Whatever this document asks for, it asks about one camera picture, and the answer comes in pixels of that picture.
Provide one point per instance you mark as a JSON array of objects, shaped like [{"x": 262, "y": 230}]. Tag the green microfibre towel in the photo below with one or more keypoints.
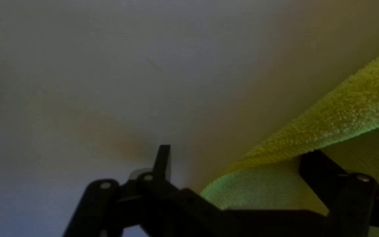
[{"x": 351, "y": 109}]

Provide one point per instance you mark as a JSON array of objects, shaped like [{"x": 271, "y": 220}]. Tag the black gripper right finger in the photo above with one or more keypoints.
[{"x": 355, "y": 201}]

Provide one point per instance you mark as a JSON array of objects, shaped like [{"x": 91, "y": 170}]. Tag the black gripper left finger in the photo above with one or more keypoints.
[{"x": 127, "y": 211}]

